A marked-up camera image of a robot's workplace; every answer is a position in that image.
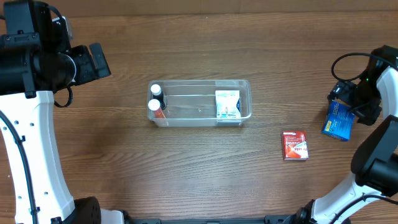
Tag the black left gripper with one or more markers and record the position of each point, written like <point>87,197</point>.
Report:
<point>99,60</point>

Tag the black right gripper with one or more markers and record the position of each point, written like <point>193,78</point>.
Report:
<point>347,94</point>

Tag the blue VapoDrops box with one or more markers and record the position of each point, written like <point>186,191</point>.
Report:
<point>339,121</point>

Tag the dark bottle with white cap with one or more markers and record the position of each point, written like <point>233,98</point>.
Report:
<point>158,94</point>

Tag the orange tube with white cap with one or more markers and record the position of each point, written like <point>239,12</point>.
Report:
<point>155,106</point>

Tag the red Panadol box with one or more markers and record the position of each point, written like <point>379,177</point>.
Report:
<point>294,146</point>

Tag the white bandage box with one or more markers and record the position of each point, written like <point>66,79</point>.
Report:
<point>227,104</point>

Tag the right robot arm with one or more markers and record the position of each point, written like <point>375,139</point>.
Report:
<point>373,173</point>

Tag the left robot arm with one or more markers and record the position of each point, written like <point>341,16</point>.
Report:
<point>37,60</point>

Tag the clear plastic container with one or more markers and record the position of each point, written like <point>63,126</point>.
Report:
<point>192,103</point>

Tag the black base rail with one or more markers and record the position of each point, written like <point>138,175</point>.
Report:
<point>217,220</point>

